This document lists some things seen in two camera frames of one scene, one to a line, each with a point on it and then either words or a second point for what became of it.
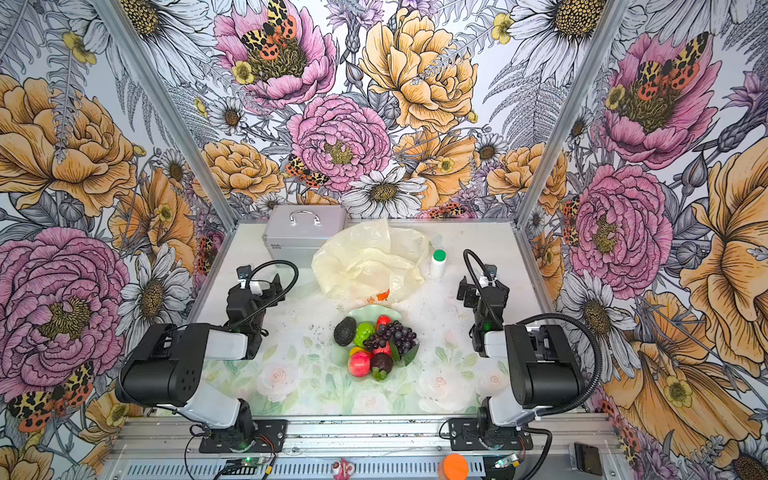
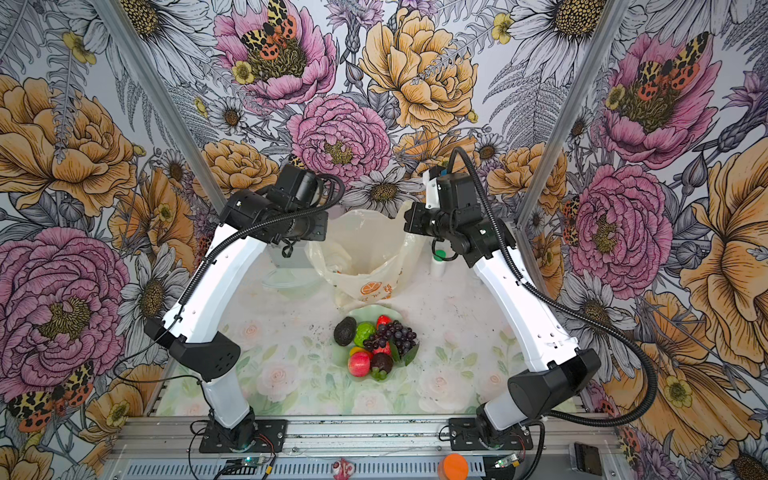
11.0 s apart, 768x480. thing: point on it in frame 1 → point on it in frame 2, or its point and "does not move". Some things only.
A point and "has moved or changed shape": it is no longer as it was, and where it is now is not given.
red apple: [383, 320] does not move
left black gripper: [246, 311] → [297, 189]
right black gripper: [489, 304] → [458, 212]
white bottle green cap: [438, 262] does not move
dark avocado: [344, 331] does not move
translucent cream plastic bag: [370, 261] has moved or changed shape
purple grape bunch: [403, 337] does not move
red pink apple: [360, 364] does not move
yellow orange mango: [355, 350] does not move
